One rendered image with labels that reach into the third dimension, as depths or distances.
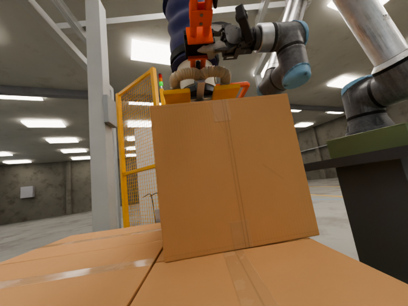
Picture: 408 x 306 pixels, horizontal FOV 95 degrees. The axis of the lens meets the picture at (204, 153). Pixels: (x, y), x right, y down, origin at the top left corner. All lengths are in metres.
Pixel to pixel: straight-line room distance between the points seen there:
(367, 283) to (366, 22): 0.94
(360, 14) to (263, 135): 0.71
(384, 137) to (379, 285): 0.71
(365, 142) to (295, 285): 0.78
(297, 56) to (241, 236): 0.57
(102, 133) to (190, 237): 1.78
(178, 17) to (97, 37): 1.77
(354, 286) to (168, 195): 0.37
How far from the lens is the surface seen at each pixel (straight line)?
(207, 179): 0.49
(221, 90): 0.74
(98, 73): 2.44
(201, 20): 0.65
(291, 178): 0.56
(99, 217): 2.08
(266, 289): 0.36
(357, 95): 1.17
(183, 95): 0.74
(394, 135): 1.01
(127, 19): 3.58
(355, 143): 1.06
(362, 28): 1.11
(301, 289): 0.36
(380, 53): 1.10
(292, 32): 0.78
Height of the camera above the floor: 0.71
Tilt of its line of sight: 10 degrees up
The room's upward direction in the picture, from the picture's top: 8 degrees counter-clockwise
